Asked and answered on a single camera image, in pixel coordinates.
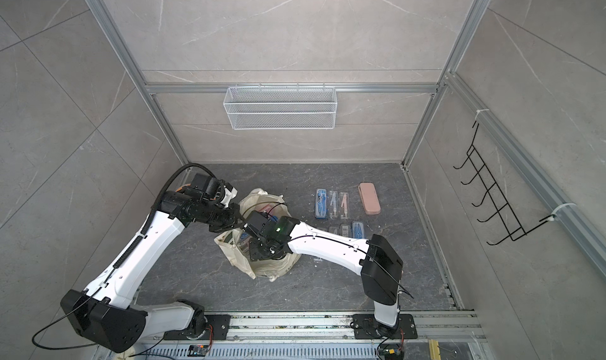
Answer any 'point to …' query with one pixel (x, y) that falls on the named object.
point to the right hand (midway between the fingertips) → (257, 255)
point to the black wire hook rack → (500, 208)
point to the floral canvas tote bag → (235, 241)
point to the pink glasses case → (369, 198)
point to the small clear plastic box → (344, 206)
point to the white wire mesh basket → (282, 108)
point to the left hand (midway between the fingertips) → (249, 219)
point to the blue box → (358, 230)
